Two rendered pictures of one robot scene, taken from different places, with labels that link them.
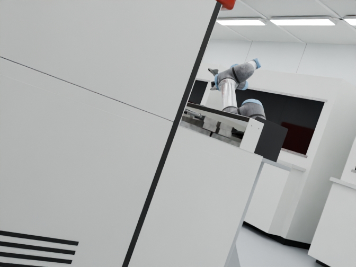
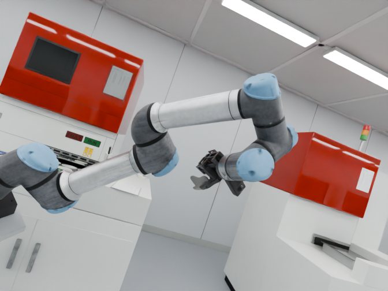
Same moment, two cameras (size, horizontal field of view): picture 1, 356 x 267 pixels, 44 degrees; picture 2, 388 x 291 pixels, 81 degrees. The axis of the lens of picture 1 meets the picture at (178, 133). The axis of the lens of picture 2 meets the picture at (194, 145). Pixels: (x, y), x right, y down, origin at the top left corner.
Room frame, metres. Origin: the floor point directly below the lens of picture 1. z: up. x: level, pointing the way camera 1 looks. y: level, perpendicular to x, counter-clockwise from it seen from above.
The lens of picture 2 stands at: (3.30, -0.87, 1.25)
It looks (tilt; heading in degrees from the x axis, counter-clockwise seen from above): 2 degrees up; 114
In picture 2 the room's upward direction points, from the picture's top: 19 degrees clockwise
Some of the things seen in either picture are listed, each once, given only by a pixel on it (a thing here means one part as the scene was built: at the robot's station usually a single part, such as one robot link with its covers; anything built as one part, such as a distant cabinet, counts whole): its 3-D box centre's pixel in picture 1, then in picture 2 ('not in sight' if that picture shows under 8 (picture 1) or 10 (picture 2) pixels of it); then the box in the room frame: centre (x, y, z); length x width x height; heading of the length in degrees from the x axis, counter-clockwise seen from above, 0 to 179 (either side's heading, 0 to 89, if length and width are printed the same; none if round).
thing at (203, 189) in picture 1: (123, 198); (42, 252); (2.13, 0.14, 0.41); 0.96 x 0.64 x 0.82; 36
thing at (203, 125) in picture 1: (187, 120); not in sight; (2.18, -0.02, 0.87); 0.36 x 0.08 x 0.03; 36
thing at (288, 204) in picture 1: (271, 150); not in sight; (5.89, -1.24, 1.00); 1.80 x 1.08 x 2.00; 36
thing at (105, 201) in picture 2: not in sight; (120, 190); (2.38, 0.33, 0.89); 0.62 x 0.35 x 0.14; 126
